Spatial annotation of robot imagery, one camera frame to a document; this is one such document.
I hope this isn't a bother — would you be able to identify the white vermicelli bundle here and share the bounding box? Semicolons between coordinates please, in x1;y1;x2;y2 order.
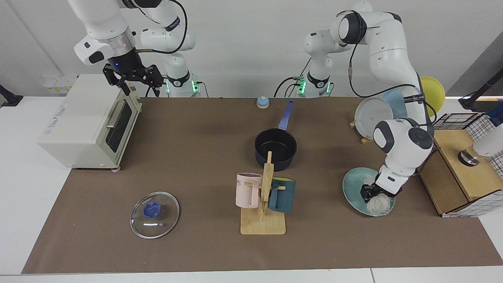
363;177;395;216

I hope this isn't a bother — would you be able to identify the glass lid blue knob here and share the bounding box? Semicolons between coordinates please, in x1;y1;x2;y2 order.
130;191;180;239

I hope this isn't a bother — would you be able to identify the teal round plate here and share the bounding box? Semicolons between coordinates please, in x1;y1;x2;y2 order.
342;167;396;217

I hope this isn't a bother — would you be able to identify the wooden plate rack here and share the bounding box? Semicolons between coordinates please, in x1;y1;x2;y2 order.
349;120;376;144

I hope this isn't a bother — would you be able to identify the pale grey plate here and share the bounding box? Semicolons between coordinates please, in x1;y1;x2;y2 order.
354;97;394;140

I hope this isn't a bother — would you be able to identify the light blue plate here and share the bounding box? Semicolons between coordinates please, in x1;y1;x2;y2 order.
382;89;409;118

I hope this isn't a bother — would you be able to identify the yellow plate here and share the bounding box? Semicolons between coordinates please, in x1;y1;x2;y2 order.
420;77;446;118

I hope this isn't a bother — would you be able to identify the pale toaster oven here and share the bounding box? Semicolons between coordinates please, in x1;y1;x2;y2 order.
38;74;143;173

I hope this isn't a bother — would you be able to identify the dark teal mug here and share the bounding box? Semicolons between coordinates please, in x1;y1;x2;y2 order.
268;178;296;213

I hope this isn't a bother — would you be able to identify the brown table cloth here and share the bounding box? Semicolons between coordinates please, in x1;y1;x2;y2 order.
22;97;503;274

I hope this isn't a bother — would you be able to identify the wooden cup stand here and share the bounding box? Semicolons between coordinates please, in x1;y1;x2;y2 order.
240;151;286;235

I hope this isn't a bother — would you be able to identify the black stand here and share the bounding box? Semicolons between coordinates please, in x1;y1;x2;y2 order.
458;69;503;110
0;85;23;107

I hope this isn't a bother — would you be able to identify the white bottle silver end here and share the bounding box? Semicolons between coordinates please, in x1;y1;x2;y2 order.
458;132;503;167

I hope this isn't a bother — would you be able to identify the pink mug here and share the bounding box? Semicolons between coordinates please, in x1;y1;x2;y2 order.
235;173;263;209

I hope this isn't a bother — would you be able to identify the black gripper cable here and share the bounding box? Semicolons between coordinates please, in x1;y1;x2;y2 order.
134;0;188;55
348;10;437;130

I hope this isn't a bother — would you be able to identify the black base cable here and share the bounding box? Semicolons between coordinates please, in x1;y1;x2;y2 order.
145;81;209;98
274;77;307;98

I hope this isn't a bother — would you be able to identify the white wall socket strip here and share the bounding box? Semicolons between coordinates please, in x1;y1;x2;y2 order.
42;75;79;95

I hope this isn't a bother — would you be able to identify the wire basket wooden floor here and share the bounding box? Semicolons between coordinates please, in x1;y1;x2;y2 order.
417;112;503;218

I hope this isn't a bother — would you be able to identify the black pot blue handle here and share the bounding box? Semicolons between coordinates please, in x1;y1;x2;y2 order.
254;99;298;172

